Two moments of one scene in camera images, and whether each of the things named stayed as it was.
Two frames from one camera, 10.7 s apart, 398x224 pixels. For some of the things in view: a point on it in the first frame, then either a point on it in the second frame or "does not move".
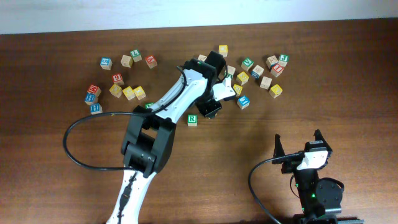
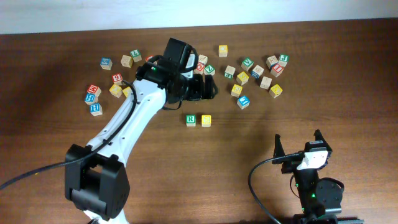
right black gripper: [290, 165] does not move
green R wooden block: [192, 120] does not move
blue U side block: [257, 71] does not move
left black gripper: [209, 111] → [198, 94]
